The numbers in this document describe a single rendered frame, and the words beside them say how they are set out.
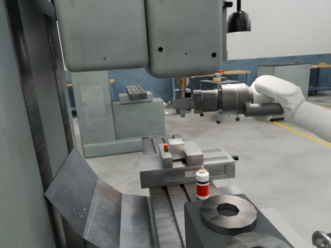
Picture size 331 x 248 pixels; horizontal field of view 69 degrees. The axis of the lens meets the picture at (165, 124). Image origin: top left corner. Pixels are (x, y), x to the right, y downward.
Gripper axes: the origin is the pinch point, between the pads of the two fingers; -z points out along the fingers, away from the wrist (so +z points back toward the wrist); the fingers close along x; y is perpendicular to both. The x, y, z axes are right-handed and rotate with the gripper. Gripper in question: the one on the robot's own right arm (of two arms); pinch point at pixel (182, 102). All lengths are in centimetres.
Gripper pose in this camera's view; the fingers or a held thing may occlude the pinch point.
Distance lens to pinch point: 71.6
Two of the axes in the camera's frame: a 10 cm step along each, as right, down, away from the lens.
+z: 9.9, -0.4, -1.1
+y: 0.7, 9.6, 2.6
